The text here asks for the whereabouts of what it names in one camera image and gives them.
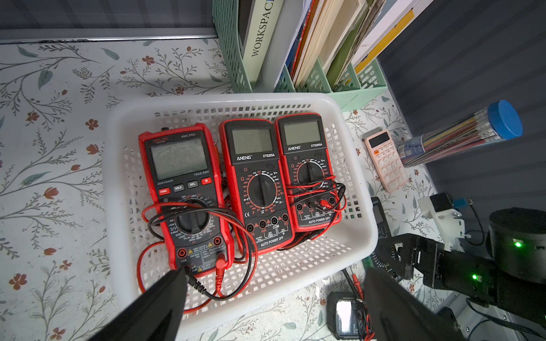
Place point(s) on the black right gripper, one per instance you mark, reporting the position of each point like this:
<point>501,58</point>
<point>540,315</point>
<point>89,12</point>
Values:
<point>395,313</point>

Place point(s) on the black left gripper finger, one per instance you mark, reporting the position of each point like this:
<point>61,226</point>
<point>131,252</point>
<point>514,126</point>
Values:
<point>155,315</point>

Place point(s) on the small black multimeter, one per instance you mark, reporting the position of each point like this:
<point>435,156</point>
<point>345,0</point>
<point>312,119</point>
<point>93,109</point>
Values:
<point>347,316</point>

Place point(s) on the red ANENG multimeter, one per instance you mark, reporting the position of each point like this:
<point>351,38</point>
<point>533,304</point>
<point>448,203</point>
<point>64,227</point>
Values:
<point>316,198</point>

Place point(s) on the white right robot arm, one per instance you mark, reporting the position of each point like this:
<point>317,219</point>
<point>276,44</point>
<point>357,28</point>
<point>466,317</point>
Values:
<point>512,278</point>

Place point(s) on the pink calculator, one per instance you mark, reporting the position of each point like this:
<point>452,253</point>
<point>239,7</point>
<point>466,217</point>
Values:
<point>386,160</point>

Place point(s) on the blue lid pencil tube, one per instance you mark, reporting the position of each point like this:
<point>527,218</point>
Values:
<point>495,123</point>

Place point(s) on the green file organizer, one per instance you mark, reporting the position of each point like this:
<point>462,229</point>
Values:
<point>328,47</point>

